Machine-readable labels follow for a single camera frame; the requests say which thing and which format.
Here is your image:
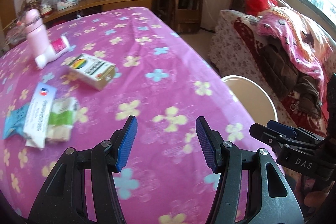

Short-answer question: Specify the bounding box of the white round trash bin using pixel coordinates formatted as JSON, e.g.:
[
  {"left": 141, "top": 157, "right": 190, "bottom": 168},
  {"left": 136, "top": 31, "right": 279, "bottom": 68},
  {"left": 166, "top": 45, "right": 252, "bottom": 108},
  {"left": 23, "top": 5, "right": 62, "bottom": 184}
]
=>
[{"left": 222, "top": 75, "right": 278, "bottom": 126}]

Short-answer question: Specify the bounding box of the right hand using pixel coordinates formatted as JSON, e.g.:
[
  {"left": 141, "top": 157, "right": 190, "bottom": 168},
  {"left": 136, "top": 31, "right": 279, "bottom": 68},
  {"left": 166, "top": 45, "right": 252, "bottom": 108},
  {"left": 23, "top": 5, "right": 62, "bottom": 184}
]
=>
[{"left": 303, "top": 186, "right": 330, "bottom": 209}]

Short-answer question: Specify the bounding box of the dark brown clothing pile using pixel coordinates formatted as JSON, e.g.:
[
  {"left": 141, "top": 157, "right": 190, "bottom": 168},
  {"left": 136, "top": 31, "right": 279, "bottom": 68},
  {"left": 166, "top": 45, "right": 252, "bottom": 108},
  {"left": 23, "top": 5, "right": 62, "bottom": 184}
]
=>
[{"left": 259, "top": 36, "right": 321, "bottom": 119}]

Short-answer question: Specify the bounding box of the green beige snack pack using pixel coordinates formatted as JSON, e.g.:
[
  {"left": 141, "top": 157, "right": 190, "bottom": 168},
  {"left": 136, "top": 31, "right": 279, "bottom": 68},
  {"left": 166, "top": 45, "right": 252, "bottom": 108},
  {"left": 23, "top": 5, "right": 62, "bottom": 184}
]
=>
[{"left": 46, "top": 97, "right": 79, "bottom": 142}]

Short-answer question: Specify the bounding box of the white box rainbow logo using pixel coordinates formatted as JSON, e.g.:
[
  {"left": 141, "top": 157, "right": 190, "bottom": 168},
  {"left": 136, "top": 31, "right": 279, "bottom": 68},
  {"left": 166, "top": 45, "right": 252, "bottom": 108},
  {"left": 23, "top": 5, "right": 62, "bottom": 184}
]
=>
[{"left": 68, "top": 53, "right": 116, "bottom": 90}]

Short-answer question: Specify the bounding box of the pink floral tablecloth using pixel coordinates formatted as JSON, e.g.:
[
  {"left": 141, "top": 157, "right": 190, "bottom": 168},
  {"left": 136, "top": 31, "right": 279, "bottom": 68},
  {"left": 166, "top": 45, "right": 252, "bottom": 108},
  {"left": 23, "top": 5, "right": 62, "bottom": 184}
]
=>
[{"left": 1, "top": 7, "right": 261, "bottom": 223}]

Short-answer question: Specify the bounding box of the white wet wipes pack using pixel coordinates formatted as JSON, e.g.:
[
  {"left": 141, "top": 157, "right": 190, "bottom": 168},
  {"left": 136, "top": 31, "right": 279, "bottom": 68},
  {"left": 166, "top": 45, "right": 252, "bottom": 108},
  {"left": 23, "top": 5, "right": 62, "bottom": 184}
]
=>
[{"left": 23, "top": 83, "right": 57, "bottom": 149}]

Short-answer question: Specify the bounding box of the floral covered sofa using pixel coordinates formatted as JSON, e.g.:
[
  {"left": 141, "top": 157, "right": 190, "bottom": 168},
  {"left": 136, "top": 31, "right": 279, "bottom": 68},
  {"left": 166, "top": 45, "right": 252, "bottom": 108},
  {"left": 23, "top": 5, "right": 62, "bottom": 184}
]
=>
[{"left": 209, "top": 10, "right": 327, "bottom": 136}]

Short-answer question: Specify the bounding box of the pink patterned blanket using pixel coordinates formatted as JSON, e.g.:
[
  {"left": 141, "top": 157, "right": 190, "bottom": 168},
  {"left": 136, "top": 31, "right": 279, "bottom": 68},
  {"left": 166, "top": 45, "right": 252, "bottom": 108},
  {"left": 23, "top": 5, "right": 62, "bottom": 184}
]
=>
[{"left": 257, "top": 6, "right": 334, "bottom": 97}]

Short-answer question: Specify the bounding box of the white bottle pink label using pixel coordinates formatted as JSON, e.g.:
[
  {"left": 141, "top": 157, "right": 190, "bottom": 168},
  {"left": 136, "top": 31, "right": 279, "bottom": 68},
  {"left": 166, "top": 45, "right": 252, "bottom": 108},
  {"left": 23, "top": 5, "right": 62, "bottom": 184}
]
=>
[{"left": 35, "top": 36, "right": 70, "bottom": 69}]

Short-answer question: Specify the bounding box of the light blue snack wrapper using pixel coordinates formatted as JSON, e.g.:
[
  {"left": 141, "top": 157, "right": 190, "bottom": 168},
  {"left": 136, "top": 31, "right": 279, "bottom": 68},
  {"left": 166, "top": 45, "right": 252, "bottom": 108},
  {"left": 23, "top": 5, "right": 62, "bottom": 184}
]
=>
[{"left": 2, "top": 103, "right": 29, "bottom": 139}]

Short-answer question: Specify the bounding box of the pink thermos bottle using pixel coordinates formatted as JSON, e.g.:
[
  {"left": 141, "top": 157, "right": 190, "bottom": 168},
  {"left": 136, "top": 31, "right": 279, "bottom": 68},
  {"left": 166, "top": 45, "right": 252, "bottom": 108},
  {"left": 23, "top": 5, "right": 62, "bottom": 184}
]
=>
[{"left": 25, "top": 9, "right": 49, "bottom": 58}]

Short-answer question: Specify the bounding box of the red plastic bag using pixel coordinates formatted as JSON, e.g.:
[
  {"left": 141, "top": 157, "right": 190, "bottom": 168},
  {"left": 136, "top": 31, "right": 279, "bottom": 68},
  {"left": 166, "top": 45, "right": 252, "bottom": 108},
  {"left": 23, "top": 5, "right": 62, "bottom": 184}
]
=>
[{"left": 244, "top": 0, "right": 277, "bottom": 16}]

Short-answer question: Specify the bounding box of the wooden sideboard cabinet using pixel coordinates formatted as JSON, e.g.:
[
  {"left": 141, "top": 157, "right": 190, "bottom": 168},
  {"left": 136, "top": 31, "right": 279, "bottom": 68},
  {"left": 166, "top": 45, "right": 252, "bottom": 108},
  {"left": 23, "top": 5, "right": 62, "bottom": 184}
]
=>
[{"left": 1, "top": 0, "right": 153, "bottom": 49}]

